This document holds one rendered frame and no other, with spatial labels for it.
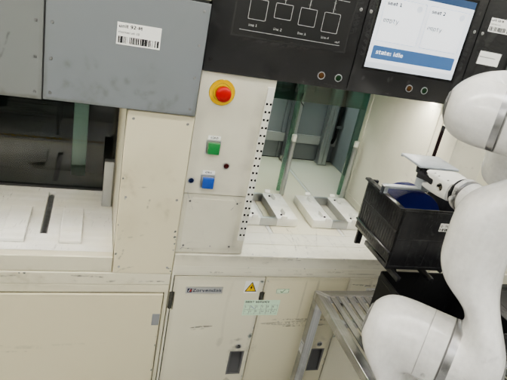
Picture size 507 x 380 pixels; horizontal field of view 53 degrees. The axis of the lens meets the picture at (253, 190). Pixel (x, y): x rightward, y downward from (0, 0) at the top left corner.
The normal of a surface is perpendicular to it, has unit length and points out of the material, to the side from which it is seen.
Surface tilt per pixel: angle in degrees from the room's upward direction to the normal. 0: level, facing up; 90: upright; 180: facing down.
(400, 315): 33
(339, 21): 90
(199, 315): 90
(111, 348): 90
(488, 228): 84
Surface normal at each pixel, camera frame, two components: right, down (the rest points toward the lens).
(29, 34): 0.25, 0.42
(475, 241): -0.53, 0.14
